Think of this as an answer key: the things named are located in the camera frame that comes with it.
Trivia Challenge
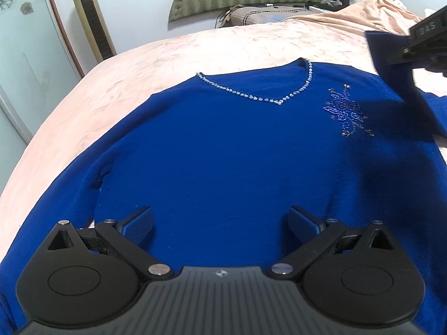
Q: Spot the black clothing item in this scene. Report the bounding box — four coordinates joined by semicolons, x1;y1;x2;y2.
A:
305;0;350;11

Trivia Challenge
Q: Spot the frosted glass wardrobe door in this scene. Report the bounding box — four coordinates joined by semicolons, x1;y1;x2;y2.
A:
0;0;80;186

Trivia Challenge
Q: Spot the beige brown pillow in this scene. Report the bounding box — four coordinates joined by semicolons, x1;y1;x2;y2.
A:
215;4;315;28

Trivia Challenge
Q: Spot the blue beaded knit sweater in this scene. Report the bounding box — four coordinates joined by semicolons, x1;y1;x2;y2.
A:
1;32;446;334

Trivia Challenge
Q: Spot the gold tower fan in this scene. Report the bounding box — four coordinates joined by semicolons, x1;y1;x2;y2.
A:
73;0;117;63

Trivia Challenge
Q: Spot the orange peach blanket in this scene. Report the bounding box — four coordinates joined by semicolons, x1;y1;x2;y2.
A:
286;0;423;35

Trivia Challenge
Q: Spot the pink floral bed sheet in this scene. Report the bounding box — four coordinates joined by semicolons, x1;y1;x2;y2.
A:
0;13;447;252

